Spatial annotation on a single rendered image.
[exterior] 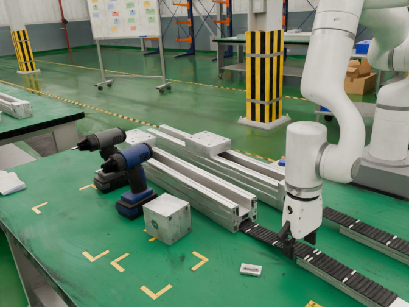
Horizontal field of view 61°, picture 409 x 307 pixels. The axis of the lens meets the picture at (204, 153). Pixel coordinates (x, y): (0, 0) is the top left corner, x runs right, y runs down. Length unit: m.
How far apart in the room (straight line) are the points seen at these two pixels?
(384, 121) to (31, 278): 1.61
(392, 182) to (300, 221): 0.53
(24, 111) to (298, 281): 2.11
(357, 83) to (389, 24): 4.89
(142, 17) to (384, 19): 5.71
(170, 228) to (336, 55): 0.59
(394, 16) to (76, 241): 1.06
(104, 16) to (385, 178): 6.27
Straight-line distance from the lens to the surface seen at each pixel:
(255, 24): 4.38
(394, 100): 1.31
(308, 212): 0.85
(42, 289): 1.90
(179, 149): 1.48
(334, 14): 0.80
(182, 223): 1.01
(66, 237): 1.14
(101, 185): 1.31
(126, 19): 6.76
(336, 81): 0.78
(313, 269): 0.92
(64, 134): 2.59
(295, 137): 0.76
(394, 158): 1.36
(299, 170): 0.78
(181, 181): 1.16
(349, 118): 0.74
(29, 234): 1.21
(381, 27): 1.10
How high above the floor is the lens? 1.38
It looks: 23 degrees down
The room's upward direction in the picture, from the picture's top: 4 degrees counter-clockwise
